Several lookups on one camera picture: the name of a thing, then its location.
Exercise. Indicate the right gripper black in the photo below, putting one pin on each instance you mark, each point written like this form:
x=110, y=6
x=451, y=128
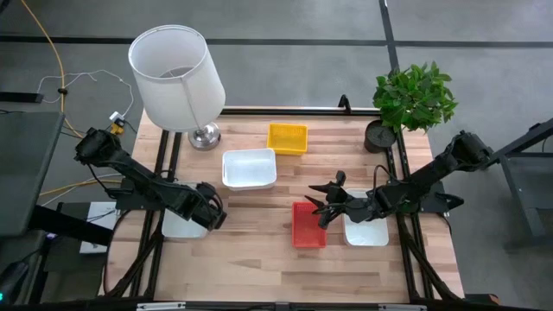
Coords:
x=356, y=209

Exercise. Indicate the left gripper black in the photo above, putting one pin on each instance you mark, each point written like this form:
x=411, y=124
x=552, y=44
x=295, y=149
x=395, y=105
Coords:
x=198, y=207

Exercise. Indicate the orange mesh plastic basket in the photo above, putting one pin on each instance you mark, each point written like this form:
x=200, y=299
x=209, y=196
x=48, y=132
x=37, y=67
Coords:
x=307, y=229
x=295, y=204

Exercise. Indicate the yellow mesh plastic basket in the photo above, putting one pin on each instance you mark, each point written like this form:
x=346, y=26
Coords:
x=287, y=153
x=287, y=137

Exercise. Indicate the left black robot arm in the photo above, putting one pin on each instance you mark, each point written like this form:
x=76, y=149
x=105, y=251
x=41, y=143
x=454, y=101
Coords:
x=142, y=181

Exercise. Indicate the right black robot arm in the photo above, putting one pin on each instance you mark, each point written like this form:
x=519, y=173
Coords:
x=432, y=173

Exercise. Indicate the white plastic bin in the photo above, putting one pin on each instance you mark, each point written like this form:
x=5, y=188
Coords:
x=248, y=168
x=367, y=233
x=181, y=226

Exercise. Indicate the black arched clamp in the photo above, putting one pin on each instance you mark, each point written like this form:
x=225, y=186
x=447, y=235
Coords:
x=344, y=103

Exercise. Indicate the silver aluminium extrusion bar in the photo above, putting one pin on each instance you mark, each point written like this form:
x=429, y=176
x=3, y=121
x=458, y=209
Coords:
x=160, y=306
x=402, y=307

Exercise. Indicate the white flat box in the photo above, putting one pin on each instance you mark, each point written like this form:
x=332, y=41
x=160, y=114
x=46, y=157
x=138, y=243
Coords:
x=101, y=226

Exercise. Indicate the green plant in black pot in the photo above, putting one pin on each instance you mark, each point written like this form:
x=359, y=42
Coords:
x=410, y=99

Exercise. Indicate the yellow extension socket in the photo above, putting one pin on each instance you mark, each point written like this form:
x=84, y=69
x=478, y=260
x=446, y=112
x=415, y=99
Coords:
x=116, y=128

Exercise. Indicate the silver table lamp white shade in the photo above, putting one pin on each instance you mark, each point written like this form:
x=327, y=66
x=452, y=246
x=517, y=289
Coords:
x=173, y=86

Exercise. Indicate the white power plug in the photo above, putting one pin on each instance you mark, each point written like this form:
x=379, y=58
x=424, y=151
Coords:
x=116, y=116

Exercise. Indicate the dark grey desk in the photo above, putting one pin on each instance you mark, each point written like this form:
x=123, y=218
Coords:
x=26, y=173

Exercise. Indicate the grey metal stand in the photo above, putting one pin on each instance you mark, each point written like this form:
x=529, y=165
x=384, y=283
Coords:
x=527, y=181

